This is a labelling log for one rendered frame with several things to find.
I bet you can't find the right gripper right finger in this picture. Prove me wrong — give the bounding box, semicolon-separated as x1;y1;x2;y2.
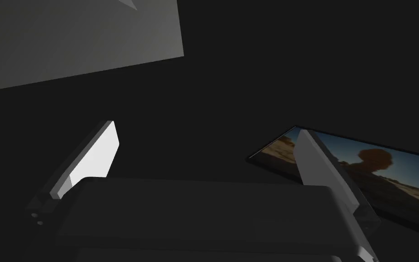
293;129;382;241

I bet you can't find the framed landscape picture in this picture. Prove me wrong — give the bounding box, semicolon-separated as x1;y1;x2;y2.
245;125;419;238

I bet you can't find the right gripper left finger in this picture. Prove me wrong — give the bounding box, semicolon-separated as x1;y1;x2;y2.
26;120;120;226

